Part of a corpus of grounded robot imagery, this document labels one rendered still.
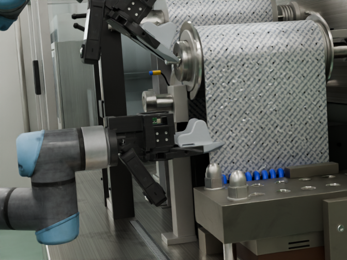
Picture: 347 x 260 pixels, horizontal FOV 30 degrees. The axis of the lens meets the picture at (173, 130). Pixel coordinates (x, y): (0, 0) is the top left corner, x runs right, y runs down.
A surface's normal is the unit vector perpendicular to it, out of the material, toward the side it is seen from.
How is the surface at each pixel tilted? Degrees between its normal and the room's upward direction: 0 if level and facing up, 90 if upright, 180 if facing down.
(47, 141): 52
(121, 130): 90
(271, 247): 90
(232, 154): 90
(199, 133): 90
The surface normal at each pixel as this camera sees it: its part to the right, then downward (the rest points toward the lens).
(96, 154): 0.25, 0.27
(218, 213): -0.97, 0.09
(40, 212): -0.33, 0.06
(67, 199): 0.67, 0.04
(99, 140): 0.18, -0.40
